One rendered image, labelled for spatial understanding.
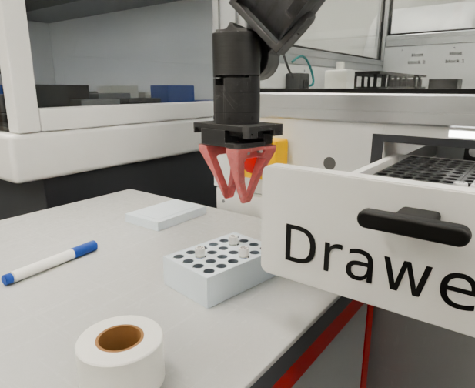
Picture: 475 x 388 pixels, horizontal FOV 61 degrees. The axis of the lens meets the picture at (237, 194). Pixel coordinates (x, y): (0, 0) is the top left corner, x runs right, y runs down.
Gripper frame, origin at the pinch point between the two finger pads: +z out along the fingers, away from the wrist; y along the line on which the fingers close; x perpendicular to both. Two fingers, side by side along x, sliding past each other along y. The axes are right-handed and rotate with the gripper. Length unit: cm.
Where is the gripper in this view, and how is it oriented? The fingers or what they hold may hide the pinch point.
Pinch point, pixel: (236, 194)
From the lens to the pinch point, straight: 52.6
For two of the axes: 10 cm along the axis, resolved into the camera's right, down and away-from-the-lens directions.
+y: -6.6, -1.9, 7.2
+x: -7.5, 1.7, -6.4
